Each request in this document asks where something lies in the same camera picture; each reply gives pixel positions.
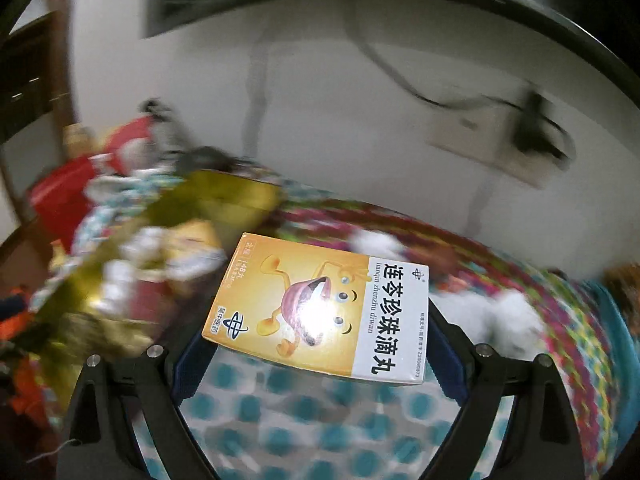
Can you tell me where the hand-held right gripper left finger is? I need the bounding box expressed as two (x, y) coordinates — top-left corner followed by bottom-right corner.
(57, 332), (216, 480)

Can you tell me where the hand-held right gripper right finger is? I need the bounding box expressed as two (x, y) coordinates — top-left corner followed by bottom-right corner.
(425, 305), (583, 480)

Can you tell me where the white paper ball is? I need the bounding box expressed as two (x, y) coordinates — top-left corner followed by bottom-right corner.
(99, 260), (137, 302)
(122, 227), (169, 262)

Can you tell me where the yellow cartoon medicine box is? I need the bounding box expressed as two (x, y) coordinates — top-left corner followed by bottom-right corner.
(201, 232), (430, 387)

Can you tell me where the gold tin box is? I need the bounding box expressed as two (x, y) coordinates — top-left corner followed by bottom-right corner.
(29, 169), (287, 357)

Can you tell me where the polka-dot tablecloth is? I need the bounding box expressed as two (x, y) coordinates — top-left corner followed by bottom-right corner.
(75, 160), (631, 480)

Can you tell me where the orange-suited doll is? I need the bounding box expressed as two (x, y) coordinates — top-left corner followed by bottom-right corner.
(0, 285), (57, 412)

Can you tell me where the blue cloth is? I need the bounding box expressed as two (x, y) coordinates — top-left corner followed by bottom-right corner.
(579, 280), (640, 453)

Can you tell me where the brown snack packet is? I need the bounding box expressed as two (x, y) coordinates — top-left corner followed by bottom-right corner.
(604, 264), (640, 292)

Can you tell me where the red paper bag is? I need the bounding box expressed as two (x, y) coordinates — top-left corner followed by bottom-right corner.
(29, 157), (107, 242)

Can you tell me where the red cloth bag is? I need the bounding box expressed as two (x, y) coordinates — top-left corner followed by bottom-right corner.
(106, 115), (157, 162)

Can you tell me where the black power adapter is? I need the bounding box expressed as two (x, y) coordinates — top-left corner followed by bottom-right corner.
(514, 90), (552, 154)

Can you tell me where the black-trigger spray bottle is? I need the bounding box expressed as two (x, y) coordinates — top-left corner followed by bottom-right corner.
(141, 99), (187, 152)

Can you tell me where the brown wooden door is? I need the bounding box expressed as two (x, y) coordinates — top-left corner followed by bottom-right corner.
(0, 10), (77, 222)

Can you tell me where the white wall socket plate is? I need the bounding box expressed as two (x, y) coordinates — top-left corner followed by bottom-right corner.
(429, 105), (567, 189)

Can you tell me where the dark hanging cable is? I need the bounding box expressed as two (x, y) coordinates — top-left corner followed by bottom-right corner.
(242, 42), (273, 161)

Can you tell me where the grey television cable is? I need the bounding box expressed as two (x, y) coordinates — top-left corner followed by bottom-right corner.
(349, 5), (522, 112)

